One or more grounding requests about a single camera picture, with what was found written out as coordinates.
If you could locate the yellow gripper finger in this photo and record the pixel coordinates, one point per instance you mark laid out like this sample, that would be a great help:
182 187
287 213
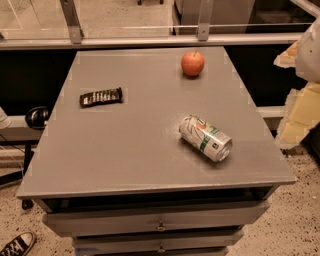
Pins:
301 115
287 58

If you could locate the white green 7up can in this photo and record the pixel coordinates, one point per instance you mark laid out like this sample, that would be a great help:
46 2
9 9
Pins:
208 139

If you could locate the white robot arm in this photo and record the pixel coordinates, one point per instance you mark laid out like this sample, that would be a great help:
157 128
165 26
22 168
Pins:
307 61

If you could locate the grey side ledge right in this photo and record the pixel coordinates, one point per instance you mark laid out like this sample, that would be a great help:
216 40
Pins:
272 115

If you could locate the red apple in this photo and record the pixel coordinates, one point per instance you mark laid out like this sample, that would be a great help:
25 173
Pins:
192 63

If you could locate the top drawer with knob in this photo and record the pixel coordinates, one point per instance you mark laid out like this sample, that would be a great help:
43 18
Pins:
155 219

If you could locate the drawer with knob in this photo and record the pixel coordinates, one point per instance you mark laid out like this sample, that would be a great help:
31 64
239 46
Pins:
158 244
155 219

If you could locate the grey drawer cabinet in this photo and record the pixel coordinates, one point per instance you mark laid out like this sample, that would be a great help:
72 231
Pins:
131 155

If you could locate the black snack bar wrapper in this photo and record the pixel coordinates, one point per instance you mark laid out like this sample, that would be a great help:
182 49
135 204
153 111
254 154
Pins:
102 97

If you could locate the black headphones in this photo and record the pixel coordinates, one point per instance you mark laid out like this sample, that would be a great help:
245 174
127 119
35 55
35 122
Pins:
37 117

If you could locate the grey side shelf left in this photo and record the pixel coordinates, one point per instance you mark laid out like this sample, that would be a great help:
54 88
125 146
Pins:
15 128

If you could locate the black white sneaker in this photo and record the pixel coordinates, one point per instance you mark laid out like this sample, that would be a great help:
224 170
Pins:
20 245

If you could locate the right metal bracket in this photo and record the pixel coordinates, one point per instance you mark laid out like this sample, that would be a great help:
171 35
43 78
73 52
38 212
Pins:
205 14

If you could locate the metal bracket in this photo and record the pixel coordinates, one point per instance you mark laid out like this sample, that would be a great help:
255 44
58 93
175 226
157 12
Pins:
72 21
205 14

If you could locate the left metal bracket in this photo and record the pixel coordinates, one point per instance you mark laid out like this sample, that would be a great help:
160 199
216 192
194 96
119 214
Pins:
72 21

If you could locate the metal window rail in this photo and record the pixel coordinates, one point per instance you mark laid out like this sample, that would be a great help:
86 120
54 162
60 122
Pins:
155 42

